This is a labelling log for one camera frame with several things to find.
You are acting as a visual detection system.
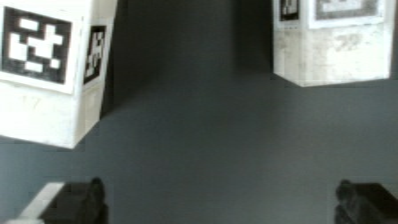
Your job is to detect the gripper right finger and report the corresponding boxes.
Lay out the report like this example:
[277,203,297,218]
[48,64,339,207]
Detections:
[334,180,398,224]

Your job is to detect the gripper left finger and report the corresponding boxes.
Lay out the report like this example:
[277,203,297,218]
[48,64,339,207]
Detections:
[5,177,110,224]

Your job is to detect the white table leg with tag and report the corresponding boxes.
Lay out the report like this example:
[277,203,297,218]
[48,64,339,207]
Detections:
[272,0,396,87]

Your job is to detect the white leg centre back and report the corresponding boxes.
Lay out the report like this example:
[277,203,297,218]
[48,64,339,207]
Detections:
[0,0,119,149]

